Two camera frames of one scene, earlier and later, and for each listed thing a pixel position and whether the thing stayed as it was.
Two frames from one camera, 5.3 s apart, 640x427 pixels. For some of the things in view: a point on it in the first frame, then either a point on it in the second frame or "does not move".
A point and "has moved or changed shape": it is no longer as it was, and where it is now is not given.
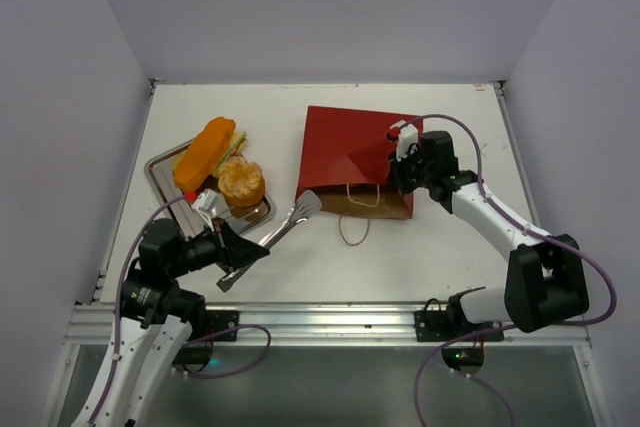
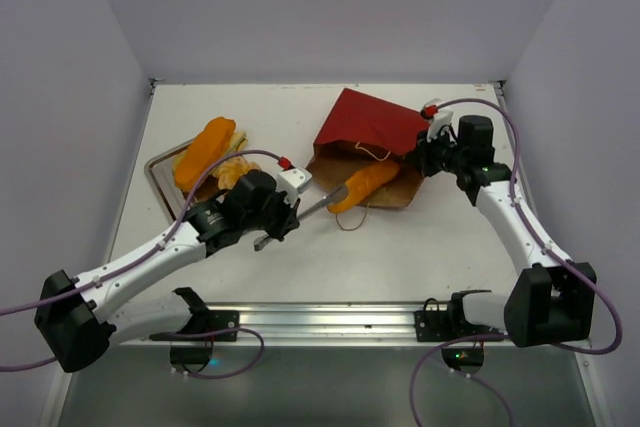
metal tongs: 307,203 → 329,199
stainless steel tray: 182,214 does not move
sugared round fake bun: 241,182 does not move
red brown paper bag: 345,157 has moved or changed shape
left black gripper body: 223,245 → 285,218
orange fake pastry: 195,166 does not move
